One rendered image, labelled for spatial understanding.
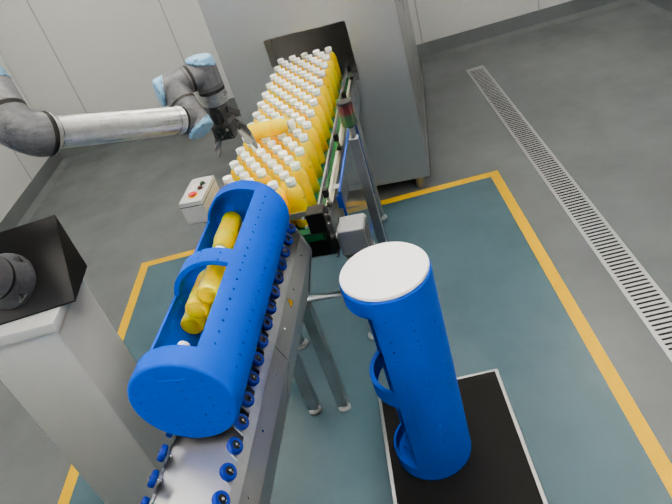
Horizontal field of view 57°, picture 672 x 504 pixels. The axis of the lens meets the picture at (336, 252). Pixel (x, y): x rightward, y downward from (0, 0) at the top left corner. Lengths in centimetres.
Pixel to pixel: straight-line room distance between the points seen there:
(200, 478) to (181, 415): 16
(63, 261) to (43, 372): 40
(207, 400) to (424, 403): 78
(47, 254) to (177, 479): 96
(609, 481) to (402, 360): 99
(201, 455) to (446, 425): 88
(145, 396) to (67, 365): 73
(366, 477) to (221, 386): 124
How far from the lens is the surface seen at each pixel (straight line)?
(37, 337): 228
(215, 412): 164
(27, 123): 171
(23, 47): 689
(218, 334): 161
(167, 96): 208
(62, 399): 247
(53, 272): 228
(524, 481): 239
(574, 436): 268
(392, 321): 181
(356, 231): 242
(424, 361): 196
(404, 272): 183
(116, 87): 674
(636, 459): 263
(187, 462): 174
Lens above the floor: 216
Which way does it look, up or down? 34 degrees down
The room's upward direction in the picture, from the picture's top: 18 degrees counter-clockwise
